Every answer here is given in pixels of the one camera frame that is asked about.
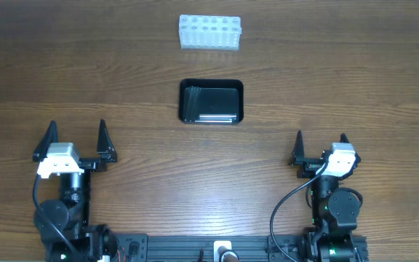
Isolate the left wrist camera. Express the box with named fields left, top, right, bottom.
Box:
left=36, top=141, right=86, bottom=180

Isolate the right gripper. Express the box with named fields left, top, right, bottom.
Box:
left=290, top=130, right=362, bottom=179

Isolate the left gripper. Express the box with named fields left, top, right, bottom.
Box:
left=32, top=119, right=118, bottom=173

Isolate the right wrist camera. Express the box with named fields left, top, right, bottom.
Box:
left=321, top=142, right=358, bottom=178

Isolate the black tray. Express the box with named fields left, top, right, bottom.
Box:
left=177, top=78, right=245, bottom=126

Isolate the mounting rail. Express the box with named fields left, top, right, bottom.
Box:
left=111, top=233, right=370, bottom=262

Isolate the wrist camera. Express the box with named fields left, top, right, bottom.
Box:
left=321, top=142, right=358, bottom=178
left=36, top=141, right=86, bottom=180

